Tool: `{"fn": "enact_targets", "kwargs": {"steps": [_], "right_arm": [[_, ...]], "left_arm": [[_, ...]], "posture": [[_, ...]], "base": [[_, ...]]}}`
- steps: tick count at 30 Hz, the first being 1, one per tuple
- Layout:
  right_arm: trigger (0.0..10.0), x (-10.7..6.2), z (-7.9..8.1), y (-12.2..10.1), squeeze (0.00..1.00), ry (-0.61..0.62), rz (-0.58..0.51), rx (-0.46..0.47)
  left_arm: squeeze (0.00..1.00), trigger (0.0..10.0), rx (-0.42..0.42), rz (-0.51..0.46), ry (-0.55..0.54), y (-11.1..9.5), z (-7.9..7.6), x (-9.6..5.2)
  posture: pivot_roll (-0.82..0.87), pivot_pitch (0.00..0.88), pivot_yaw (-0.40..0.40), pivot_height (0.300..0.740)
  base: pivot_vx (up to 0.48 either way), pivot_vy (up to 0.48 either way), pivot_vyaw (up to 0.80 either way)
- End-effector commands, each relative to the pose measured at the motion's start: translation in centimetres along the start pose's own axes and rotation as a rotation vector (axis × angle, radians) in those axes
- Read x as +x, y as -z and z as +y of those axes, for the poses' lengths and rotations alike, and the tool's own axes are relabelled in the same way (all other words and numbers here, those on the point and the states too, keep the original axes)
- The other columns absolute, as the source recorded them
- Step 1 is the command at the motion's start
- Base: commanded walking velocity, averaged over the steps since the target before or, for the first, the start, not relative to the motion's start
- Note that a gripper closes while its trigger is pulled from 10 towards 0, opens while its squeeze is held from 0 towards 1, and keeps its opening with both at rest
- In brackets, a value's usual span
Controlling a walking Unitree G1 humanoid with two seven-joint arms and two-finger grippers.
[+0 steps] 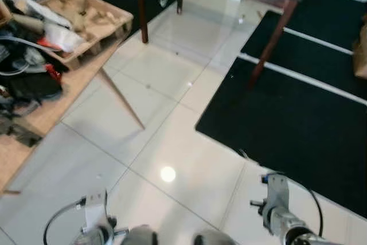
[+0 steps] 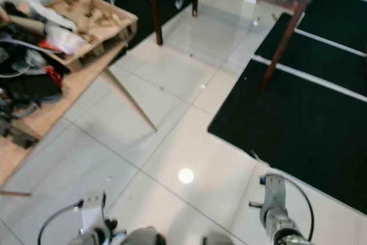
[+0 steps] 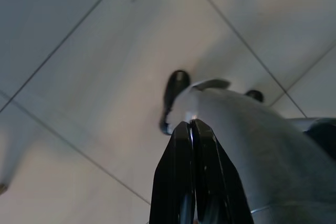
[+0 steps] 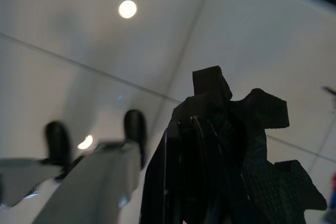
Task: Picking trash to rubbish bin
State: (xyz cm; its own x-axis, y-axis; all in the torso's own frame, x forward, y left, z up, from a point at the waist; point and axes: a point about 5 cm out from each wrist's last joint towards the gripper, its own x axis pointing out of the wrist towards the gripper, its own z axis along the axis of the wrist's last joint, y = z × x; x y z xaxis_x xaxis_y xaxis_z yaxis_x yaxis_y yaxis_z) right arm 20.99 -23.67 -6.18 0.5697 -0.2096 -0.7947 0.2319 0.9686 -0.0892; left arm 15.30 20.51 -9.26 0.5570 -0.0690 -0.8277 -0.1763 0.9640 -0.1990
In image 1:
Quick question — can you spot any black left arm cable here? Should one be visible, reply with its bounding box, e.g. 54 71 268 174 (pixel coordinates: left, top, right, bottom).
43 197 87 245

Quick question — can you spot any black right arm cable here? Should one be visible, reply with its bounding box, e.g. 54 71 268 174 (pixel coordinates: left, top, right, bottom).
280 172 325 238

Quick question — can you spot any brown cardboard tube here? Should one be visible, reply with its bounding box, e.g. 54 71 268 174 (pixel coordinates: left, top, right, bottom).
10 13 47 34

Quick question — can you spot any light wooden table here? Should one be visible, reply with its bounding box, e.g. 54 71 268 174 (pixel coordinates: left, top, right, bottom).
0 37 146 195

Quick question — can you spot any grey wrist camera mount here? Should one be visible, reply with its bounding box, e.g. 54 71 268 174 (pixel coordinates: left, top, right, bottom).
262 173 291 213
83 189 110 228

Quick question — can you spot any grey right robot leg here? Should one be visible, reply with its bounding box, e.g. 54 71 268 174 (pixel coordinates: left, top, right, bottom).
194 230 237 245

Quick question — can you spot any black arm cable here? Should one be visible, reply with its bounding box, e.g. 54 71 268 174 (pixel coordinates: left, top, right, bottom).
280 172 325 238
43 197 87 245

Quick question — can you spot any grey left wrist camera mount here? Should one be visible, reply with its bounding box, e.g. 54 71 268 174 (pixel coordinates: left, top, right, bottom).
83 189 110 228

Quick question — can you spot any small red object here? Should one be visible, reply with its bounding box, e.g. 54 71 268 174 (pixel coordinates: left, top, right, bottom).
45 63 63 84

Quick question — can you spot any brown pulp packaging tray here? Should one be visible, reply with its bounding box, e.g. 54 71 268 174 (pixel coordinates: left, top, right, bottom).
36 0 134 71

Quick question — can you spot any white crumpled plastic bag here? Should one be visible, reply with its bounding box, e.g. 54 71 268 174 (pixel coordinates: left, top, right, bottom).
41 22 87 54

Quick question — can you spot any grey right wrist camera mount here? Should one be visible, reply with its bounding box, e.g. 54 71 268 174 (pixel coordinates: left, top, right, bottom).
262 173 291 213

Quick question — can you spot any large black floor mat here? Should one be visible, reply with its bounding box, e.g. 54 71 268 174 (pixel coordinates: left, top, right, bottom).
195 10 367 218

